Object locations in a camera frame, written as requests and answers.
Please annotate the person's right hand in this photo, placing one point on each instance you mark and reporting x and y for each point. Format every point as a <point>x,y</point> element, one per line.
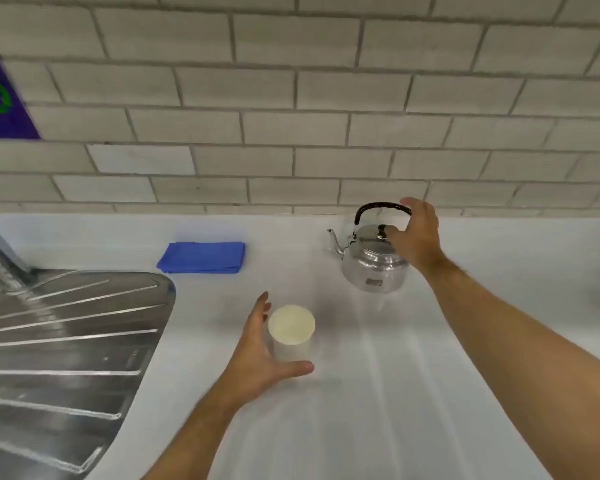
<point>420,239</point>

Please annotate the person's left hand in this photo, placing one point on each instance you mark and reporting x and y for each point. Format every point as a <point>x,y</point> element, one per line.
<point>252,362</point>

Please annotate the person's left thumb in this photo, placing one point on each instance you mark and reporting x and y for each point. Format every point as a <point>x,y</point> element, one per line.
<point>295,369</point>

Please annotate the person's right thumb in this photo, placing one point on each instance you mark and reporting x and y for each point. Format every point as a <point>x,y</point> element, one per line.
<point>395,235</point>

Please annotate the white cup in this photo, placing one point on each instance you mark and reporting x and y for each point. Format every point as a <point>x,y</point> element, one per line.
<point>291,327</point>

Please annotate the person's left forearm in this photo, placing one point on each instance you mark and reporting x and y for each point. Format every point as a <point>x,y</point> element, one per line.
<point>195,439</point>

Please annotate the person's right forearm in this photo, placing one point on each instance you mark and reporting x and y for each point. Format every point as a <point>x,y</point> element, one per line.
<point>520,354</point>

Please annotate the silver kettle lid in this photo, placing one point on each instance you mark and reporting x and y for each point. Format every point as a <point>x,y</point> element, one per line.
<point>370,240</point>

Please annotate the folded blue cloth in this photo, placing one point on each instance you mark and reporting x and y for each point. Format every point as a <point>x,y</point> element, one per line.
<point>202,257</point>

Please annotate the stainless steel sink drainboard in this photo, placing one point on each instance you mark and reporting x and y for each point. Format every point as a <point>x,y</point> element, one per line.
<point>60,369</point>

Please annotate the purple poster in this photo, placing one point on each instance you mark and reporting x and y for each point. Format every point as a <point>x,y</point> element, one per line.
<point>0,104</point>

